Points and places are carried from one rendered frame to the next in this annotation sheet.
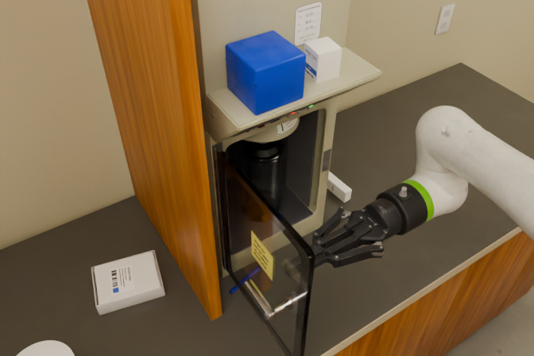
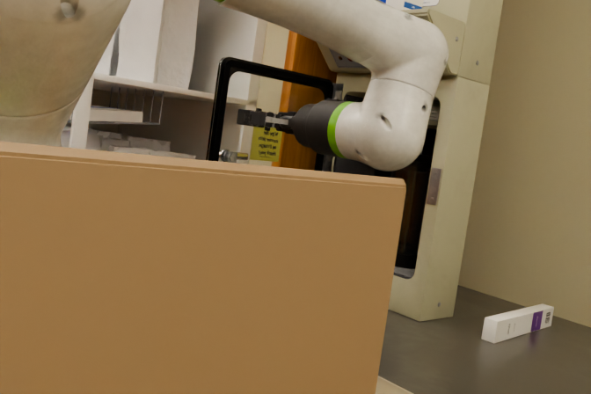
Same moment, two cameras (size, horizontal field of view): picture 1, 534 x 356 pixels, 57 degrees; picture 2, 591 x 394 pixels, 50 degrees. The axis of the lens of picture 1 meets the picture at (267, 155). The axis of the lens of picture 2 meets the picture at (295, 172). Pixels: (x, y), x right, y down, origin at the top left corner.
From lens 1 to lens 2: 1.55 m
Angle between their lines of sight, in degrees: 81
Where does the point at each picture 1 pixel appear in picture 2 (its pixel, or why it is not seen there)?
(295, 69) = not seen: outside the picture
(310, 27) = not seen: outside the picture
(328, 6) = not seen: outside the picture
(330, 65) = not seen: outside the picture
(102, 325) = not seen: hidden behind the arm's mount
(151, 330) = not seen: hidden behind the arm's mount
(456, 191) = (365, 107)
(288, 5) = not seen: outside the picture
